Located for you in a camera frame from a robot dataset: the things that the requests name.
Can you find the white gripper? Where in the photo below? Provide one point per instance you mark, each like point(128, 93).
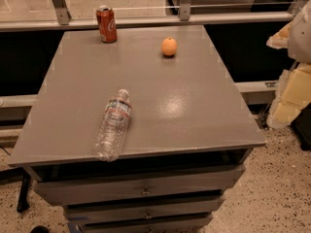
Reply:
point(301, 36)

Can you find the black stand leg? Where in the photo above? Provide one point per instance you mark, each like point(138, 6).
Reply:
point(22, 204)

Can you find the orange fruit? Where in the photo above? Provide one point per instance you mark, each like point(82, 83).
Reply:
point(169, 46)

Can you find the metal railing frame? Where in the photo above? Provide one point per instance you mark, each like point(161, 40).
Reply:
point(48, 15)

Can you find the red soda can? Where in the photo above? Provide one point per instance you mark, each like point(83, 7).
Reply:
point(106, 23)

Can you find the clear plastic water bottle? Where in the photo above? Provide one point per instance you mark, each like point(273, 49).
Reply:
point(109, 139)

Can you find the grey drawer cabinet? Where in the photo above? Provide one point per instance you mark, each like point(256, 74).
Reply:
point(189, 133)

